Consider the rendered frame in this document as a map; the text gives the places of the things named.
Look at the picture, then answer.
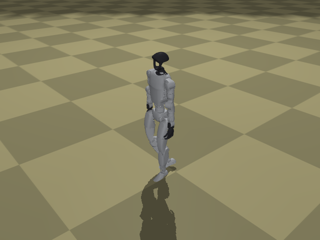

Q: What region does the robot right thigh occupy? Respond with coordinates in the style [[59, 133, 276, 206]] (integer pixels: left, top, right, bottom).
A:
[[144, 109, 157, 147]]

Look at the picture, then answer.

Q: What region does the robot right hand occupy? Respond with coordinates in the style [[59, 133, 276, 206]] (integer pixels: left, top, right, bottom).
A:
[[146, 104, 153, 112]]

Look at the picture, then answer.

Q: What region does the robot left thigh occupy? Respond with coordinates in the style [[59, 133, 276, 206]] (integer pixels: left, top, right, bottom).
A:
[[157, 116, 169, 154]]

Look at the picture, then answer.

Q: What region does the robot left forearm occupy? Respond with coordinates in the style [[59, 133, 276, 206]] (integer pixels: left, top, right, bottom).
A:
[[167, 102, 175, 127]]

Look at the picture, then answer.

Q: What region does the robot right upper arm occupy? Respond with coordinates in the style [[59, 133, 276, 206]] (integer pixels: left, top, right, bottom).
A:
[[145, 68, 155, 94]]

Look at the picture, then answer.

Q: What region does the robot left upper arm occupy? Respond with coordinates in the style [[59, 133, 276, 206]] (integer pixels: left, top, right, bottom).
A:
[[164, 78, 176, 110]]

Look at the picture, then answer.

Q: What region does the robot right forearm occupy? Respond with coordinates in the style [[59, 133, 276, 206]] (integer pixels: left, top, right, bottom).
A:
[[146, 91, 153, 108]]

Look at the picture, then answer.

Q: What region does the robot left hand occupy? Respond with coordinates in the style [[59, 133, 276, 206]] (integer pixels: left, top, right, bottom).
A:
[[164, 122, 174, 140]]

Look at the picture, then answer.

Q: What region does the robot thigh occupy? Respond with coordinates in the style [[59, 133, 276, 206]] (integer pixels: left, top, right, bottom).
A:
[[157, 116, 169, 154], [144, 109, 157, 147]]

